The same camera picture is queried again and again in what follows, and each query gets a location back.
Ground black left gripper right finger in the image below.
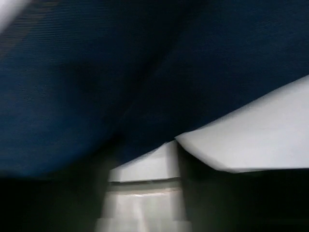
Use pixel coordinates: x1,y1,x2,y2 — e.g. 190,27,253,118
176,144,309,232

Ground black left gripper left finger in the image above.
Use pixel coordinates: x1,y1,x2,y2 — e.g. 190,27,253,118
0,146,116,232

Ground dark blue denim trousers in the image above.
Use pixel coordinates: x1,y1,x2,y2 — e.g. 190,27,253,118
0,0,309,178

